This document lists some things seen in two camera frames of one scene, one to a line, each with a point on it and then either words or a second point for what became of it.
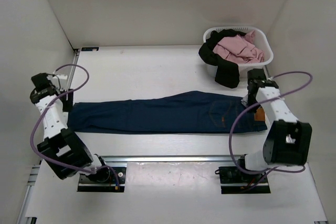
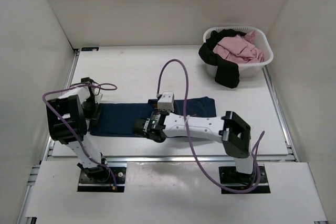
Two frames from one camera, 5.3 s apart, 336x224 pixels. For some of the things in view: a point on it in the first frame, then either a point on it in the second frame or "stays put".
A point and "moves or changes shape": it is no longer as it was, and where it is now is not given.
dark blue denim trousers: (197, 113) moves or changes shape
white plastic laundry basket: (262, 40) stays put
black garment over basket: (227, 71) stays put
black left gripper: (67, 105) to (95, 115)
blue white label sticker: (90, 49) stays put
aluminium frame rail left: (75, 59) stays put
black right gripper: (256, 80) to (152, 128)
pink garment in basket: (240, 49) stays put
